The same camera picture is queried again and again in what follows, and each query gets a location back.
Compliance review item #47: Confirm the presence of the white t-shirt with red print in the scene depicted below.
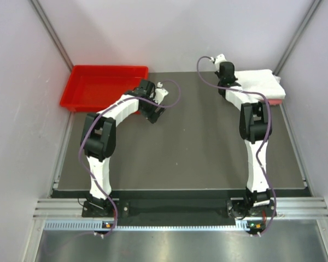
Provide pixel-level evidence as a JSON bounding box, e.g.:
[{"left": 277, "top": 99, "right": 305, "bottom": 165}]
[{"left": 235, "top": 69, "right": 286, "bottom": 100}]

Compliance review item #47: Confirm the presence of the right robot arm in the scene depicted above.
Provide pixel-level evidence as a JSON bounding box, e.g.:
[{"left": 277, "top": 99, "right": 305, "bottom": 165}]
[{"left": 215, "top": 61, "right": 272, "bottom": 216}]

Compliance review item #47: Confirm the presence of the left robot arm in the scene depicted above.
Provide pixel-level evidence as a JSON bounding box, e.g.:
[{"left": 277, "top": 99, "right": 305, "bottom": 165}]
[{"left": 80, "top": 80, "right": 168, "bottom": 217}]

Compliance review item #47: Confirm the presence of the folded pink t-shirt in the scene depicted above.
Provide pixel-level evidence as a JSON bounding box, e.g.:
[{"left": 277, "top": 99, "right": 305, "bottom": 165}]
[{"left": 266, "top": 99, "right": 283, "bottom": 106}]

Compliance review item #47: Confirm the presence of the red plastic bin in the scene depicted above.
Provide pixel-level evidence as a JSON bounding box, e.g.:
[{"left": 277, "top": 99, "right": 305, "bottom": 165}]
[{"left": 60, "top": 65, "right": 149, "bottom": 112}]

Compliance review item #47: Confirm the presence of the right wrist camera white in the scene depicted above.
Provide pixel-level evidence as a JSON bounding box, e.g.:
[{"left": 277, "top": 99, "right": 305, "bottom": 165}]
[{"left": 212, "top": 53, "right": 227, "bottom": 66}]

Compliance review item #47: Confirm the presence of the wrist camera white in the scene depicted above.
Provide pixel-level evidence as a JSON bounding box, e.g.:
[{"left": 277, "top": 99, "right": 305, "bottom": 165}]
[
  {"left": 154, "top": 82, "right": 169, "bottom": 104},
  {"left": 212, "top": 53, "right": 227, "bottom": 66}
]

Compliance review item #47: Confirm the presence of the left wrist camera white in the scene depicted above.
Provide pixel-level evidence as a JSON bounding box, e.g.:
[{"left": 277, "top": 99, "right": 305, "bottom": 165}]
[{"left": 154, "top": 82, "right": 169, "bottom": 104}]

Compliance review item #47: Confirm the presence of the grey slotted cable duct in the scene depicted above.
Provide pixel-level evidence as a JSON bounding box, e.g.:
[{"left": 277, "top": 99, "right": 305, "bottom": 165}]
[{"left": 44, "top": 220, "right": 262, "bottom": 232}]

